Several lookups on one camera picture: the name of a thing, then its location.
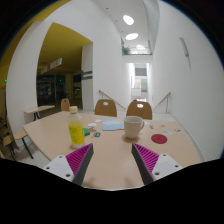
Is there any chair at left edge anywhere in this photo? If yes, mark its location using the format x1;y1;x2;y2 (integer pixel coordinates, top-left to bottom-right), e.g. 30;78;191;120
0;118;33;158

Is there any green small card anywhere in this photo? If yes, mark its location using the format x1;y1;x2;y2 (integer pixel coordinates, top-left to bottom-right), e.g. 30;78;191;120
83;128;90;136

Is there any small side table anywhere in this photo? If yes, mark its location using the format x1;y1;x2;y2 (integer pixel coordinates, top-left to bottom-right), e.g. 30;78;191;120
24;105;54;121

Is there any wooden chair far left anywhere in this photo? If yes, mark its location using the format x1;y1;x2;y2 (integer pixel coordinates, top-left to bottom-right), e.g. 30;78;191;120
61;98;70;111

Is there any wooden chair right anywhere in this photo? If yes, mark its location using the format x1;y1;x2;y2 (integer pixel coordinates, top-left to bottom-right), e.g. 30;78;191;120
126;101;152;120

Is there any right stair handrail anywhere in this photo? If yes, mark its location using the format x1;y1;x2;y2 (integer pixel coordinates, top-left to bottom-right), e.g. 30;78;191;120
153;92;171;113

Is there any white ceramic mug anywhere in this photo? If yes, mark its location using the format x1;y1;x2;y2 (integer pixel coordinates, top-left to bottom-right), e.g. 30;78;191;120
124;116;144;139

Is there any hanging red white sign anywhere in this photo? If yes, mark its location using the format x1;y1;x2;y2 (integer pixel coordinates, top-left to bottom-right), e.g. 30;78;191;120
40;58;63;74

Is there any small colourful item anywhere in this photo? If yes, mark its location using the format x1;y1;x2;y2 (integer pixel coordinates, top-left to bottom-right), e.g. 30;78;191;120
92;132;101;137

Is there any balcony green plant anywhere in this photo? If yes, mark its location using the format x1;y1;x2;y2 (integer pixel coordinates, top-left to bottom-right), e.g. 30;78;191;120
122;46;131;55

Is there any wooden chair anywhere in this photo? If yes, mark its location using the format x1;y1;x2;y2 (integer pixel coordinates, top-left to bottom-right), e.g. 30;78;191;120
61;98;70;111
95;99;117;117
126;101;152;120

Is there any white paper card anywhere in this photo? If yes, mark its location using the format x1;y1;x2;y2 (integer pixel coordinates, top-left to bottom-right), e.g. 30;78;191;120
88;123;96;127

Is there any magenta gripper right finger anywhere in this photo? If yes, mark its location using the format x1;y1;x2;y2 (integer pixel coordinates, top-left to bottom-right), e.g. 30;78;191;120
131;142;184;186

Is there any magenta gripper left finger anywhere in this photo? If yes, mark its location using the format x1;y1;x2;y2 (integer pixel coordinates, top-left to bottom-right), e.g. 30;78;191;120
42;142;95;186

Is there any red round coaster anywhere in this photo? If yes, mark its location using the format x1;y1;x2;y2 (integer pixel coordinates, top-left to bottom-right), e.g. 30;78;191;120
151;134;167;144

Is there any yellow drink bottle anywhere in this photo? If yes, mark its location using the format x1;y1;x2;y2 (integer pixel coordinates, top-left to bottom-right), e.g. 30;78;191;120
68;106;85;148

